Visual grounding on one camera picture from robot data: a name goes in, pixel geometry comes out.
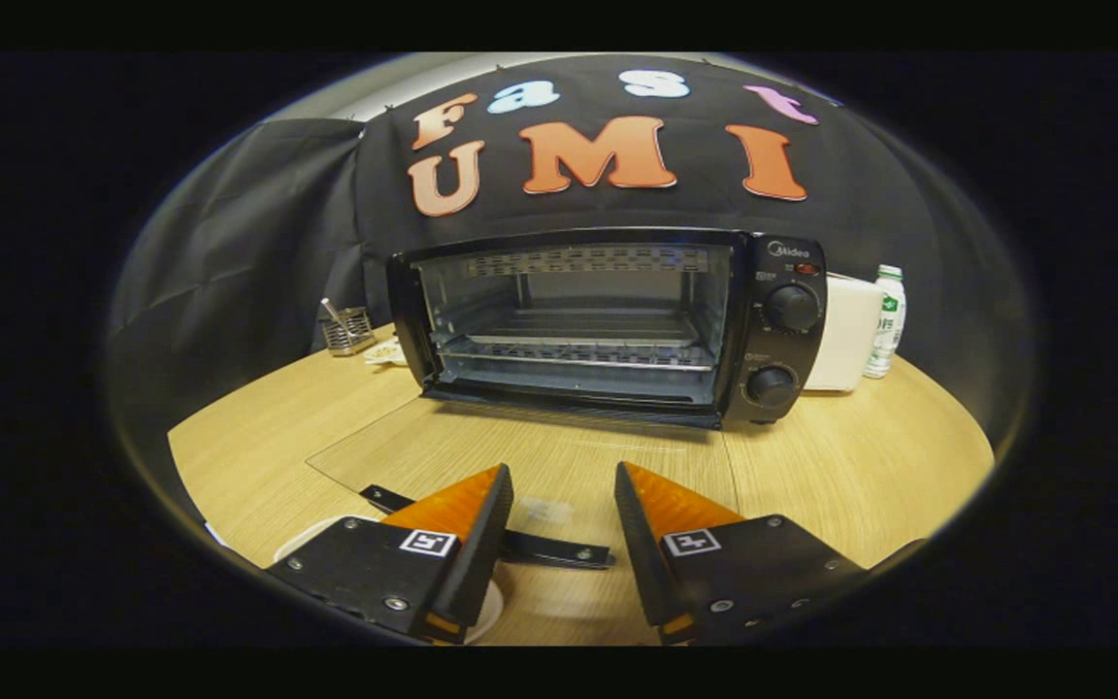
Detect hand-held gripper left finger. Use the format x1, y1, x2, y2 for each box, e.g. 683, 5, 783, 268
266, 463, 515, 645

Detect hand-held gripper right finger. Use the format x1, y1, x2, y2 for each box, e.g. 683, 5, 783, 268
613, 461, 871, 646

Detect black toaster oven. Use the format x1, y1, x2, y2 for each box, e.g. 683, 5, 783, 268
307, 227, 829, 571

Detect white bread toaster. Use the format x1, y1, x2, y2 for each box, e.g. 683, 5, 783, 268
805, 274, 884, 392

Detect white round plate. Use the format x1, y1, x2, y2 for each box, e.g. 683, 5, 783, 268
273, 515, 505, 645

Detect white plastic drink bottle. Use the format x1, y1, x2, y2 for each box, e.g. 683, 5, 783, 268
863, 265, 907, 380

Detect black backdrop cloth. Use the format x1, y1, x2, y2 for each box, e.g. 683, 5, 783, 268
108, 53, 1036, 457

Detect wire mesh utensil holder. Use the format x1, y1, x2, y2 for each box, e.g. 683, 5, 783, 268
319, 298, 377, 357

